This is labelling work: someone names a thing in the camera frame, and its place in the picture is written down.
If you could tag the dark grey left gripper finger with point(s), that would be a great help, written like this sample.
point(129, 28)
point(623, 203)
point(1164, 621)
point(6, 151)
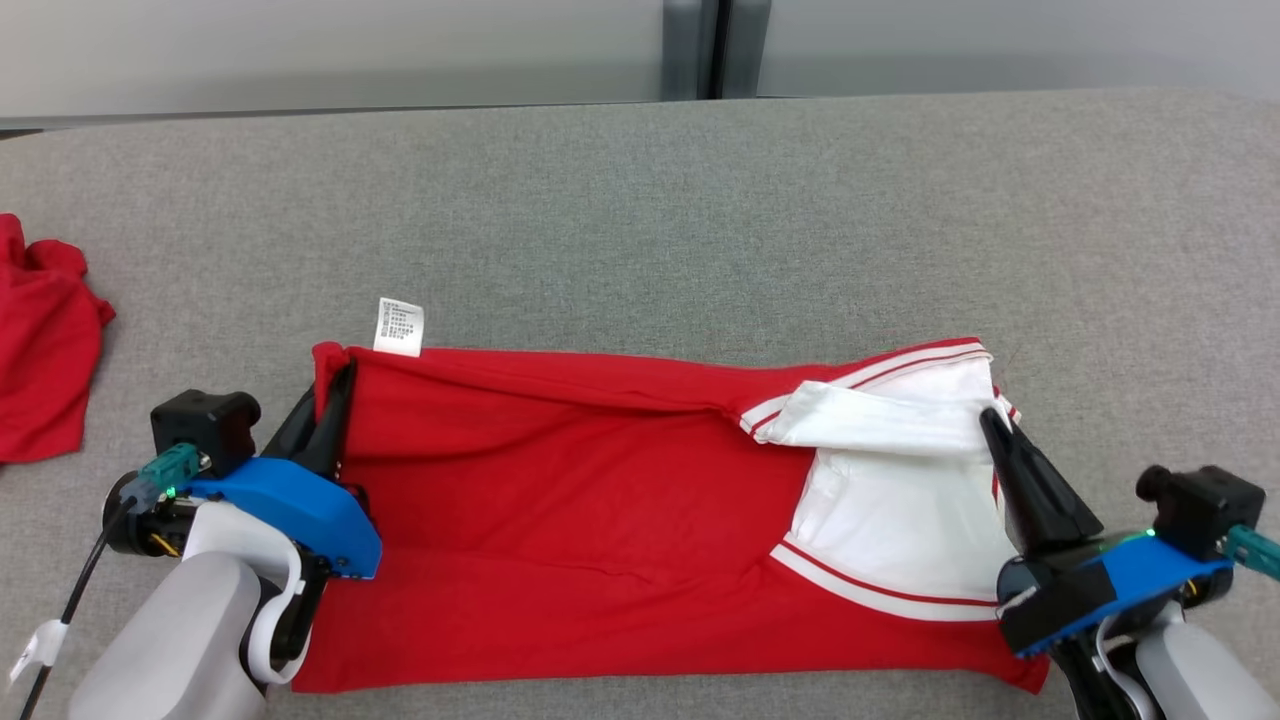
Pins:
point(335, 440)
point(298, 435)

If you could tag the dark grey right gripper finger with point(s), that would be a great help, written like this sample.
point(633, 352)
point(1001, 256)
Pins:
point(1060, 510)
point(1020, 500)

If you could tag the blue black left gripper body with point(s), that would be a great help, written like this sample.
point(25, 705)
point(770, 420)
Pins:
point(290, 505)

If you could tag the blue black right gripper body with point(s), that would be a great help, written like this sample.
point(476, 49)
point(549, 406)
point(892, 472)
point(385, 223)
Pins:
point(1130, 580)

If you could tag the red jersey with white sleeves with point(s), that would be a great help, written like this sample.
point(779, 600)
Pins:
point(560, 500)

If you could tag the red shorts with white stripe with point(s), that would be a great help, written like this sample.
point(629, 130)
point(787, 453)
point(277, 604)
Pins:
point(45, 350)

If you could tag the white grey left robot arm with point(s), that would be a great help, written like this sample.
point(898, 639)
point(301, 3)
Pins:
point(180, 640)

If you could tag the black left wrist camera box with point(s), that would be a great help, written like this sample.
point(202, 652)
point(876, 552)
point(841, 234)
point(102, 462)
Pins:
point(205, 425)

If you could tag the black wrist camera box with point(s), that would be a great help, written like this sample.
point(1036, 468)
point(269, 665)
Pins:
point(1210, 505)
point(205, 425)

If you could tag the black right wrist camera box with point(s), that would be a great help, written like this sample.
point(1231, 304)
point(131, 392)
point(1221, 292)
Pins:
point(1210, 505)

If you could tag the grey partition post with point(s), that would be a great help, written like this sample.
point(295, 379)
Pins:
point(685, 50)

